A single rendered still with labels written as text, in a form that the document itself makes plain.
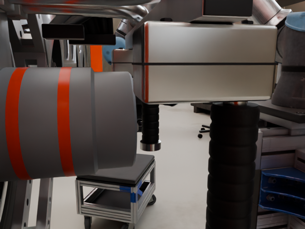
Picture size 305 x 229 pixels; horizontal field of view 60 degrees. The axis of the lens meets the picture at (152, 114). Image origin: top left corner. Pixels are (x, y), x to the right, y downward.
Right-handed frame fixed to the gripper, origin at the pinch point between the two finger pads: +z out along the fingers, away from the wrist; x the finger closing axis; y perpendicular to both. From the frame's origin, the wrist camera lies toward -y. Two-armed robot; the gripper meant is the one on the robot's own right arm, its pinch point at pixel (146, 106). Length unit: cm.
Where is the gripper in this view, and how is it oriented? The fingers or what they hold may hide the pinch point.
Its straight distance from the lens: 58.6
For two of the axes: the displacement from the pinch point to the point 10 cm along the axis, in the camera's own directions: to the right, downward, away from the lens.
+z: 2.0, 1.9, -9.6
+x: 9.8, -0.4, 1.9
